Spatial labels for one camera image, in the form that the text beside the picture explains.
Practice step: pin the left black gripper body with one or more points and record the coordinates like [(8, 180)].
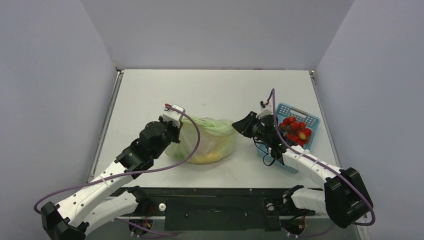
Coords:
[(172, 134)]

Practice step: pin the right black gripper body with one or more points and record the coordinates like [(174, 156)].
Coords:
[(252, 126)]

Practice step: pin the pale green plastic bag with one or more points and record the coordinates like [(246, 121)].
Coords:
[(217, 141)]

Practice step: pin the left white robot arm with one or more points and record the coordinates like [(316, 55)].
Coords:
[(80, 214)]

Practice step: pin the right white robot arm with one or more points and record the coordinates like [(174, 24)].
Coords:
[(342, 196)]

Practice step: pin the red fake grape bunch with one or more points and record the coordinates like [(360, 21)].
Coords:
[(296, 131)]

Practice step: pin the blue plastic basket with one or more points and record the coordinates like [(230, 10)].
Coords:
[(273, 156)]

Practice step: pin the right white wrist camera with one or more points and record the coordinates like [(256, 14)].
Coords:
[(266, 108)]

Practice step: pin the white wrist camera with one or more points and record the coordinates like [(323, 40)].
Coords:
[(173, 113), (266, 108)]

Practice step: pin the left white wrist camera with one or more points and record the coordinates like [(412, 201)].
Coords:
[(173, 113)]

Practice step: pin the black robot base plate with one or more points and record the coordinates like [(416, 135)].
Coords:
[(217, 209)]

